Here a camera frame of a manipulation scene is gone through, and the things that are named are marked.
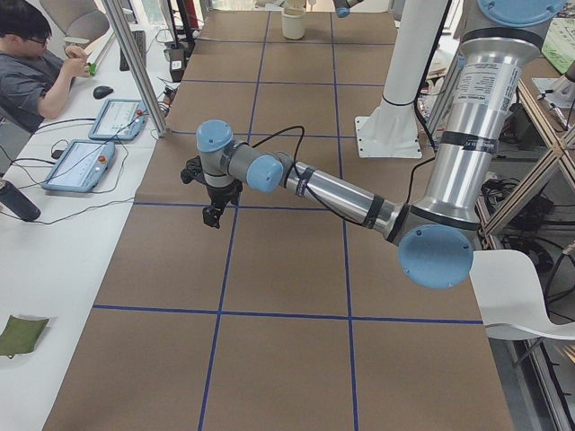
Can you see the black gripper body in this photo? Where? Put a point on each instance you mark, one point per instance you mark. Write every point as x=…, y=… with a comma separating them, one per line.
x=223, y=193

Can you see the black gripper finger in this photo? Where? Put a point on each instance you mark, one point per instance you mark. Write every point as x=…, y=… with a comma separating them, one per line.
x=211, y=215

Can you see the white HOME mug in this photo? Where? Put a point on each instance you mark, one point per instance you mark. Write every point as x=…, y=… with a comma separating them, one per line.
x=292, y=23

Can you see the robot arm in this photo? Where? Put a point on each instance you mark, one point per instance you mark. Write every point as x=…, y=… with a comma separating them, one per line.
x=343, y=7
x=434, y=235

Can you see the far blue teach pendant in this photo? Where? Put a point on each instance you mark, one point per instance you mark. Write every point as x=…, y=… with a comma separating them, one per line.
x=120, y=119

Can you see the blue teach pendant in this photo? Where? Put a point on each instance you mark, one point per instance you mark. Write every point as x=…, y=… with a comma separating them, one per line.
x=120, y=119
x=81, y=167

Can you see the near blue teach pendant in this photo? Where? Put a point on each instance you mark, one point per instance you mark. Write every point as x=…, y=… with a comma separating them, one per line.
x=81, y=167

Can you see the black computer mouse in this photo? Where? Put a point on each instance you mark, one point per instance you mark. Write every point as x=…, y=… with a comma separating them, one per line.
x=102, y=91

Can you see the black water bottle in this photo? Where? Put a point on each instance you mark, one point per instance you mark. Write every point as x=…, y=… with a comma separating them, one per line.
x=17, y=202

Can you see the seated person grey shirt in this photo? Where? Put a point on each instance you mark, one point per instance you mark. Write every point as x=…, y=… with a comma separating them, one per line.
x=35, y=83

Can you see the grey office chair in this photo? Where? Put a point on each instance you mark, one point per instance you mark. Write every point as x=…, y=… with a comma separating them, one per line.
x=74, y=19

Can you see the green cloth pouch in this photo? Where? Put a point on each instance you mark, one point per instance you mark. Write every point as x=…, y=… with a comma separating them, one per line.
x=21, y=335

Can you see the white chair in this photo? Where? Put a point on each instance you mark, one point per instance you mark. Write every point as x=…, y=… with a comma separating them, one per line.
x=510, y=298

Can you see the aluminium frame post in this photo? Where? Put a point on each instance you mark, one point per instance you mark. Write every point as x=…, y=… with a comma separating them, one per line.
x=136, y=64

